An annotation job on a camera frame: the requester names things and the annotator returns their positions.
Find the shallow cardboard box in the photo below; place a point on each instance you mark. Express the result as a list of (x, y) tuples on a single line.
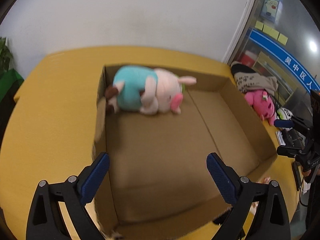
[(162, 150)]

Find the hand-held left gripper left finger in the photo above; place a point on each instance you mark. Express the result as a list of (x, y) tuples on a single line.
[(92, 180)]

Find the yellow sticky note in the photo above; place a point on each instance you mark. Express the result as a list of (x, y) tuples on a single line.
[(259, 25), (274, 33), (267, 29), (283, 38)]

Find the green potted plant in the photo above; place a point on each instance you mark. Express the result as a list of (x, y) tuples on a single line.
[(4, 53)]

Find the cartoon poster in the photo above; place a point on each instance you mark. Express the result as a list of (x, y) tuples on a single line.
[(271, 6)]

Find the dark flat device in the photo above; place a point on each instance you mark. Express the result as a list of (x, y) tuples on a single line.
[(297, 175)]

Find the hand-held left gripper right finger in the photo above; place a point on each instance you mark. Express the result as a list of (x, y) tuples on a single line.
[(221, 180)]

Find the pink plush toy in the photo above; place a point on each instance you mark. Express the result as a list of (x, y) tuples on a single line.
[(261, 103)]

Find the pig plush toy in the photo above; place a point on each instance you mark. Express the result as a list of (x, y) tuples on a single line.
[(160, 87)]

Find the green cloth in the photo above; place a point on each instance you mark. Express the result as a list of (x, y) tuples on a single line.
[(10, 82)]

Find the black and white plush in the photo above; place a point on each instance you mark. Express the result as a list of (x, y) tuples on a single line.
[(285, 113)]

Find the blue banner strip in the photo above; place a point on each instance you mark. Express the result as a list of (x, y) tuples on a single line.
[(275, 48)]

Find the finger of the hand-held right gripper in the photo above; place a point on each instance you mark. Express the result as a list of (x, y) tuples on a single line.
[(282, 123), (290, 152)]

